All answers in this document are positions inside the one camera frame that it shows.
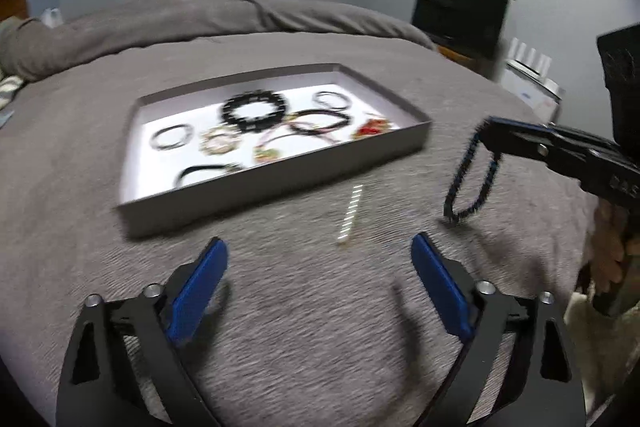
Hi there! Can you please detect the blue black beaded bracelet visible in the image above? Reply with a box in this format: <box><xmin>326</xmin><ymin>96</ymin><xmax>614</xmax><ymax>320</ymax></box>
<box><xmin>442</xmin><ymin>128</ymin><xmax>504</xmax><ymax>223</ymax></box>

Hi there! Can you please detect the pearl hair pin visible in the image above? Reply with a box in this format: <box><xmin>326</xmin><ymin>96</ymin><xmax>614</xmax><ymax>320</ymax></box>
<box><xmin>337</xmin><ymin>184</ymin><xmax>363</xmax><ymax>244</ymax></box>

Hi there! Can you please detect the silver twisted bangle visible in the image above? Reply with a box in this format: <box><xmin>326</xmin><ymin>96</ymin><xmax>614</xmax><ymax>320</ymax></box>
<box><xmin>312</xmin><ymin>90</ymin><xmax>352</xmax><ymax>112</ymax></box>

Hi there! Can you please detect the pink string bracelet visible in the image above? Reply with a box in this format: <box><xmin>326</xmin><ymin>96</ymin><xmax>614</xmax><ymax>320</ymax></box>
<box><xmin>252</xmin><ymin>120</ymin><xmax>346</xmax><ymax>166</ymax></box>

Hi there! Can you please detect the dark small-bead bracelet gold charm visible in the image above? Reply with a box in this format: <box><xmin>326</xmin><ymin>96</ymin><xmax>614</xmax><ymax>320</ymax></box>
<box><xmin>288</xmin><ymin>108</ymin><xmax>352</xmax><ymax>136</ymax></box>

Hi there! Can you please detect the large black bead bracelet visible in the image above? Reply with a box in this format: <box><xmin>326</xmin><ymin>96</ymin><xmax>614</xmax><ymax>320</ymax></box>
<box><xmin>220</xmin><ymin>89</ymin><xmax>290</xmax><ymax>134</ymax></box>

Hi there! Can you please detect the red gold jewelry piece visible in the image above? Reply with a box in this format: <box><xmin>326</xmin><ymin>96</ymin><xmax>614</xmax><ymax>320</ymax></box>
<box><xmin>352</xmin><ymin>118</ymin><xmax>392</xmax><ymax>140</ymax></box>

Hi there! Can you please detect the person right hand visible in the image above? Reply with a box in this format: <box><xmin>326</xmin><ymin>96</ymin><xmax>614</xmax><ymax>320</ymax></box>
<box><xmin>588</xmin><ymin>199</ymin><xmax>639</xmax><ymax>317</ymax></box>

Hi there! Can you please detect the white router with antennas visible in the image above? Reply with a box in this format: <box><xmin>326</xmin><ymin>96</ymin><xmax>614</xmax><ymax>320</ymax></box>
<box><xmin>498</xmin><ymin>38</ymin><xmax>565</xmax><ymax>124</ymax></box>

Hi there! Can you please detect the wooden tv stand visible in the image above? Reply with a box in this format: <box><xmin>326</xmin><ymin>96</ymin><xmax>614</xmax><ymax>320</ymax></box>
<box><xmin>436</xmin><ymin>44</ymin><xmax>491</xmax><ymax>77</ymax></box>

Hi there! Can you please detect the black television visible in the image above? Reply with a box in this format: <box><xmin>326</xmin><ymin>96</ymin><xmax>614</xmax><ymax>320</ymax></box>
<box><xmin>411</xmin><ymin>0</ymin><xmax>510</xmax><ymax>58</ymax></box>

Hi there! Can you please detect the grey bed blanket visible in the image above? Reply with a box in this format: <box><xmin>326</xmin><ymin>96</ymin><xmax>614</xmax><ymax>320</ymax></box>
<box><xmin>1</xmin><ymin>34</ymin><xmax>592</xmax><ymax>426</ymax></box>

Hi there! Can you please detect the grey cardboard tray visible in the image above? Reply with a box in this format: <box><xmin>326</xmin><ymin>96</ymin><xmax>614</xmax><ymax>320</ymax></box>
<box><xmin>116</xmin><ymin>63</ymin><xmax>432</xmax><ymax>237</ymax></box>

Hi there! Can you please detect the blue sheet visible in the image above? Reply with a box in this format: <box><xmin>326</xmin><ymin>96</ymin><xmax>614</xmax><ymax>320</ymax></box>
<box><xmin>0</xmin><ymin>109</ymin><xmax>14</xmax><ymax>128</ymax></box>

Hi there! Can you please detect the striped grey white pillow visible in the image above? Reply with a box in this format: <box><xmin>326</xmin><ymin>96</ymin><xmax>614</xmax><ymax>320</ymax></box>
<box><xmin>0</xmin><ymin>76</ymin><xmax>25</xmax><ymax>109</ymax></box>

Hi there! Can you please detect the rolled grey duvet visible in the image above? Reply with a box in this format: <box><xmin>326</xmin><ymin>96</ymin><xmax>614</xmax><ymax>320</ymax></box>
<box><xmin>1</xmin><ymin>0</ymin><xmax>435</xmax><ymax>82</ymax></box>

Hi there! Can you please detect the white plastic bag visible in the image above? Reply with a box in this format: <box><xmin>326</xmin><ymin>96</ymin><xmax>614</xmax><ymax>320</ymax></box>
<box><xmin>40</xmin><ymin>8</ymin><xmax>64</xmax><ymax>28</ymax></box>

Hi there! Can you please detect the wooden headboard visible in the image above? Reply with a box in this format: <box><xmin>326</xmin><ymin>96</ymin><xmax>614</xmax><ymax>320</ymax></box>
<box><xmin>0</xmin><ymin>0</ymin><xmax>29</xmax><ymax>22</ymax></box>

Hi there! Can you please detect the black cord bracelet with charm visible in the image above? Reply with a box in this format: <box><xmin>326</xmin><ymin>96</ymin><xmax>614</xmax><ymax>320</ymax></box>
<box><xmin>173</xmin><ymin>161</ymin><xmax>246</xmax><ymax>191</ymax></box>

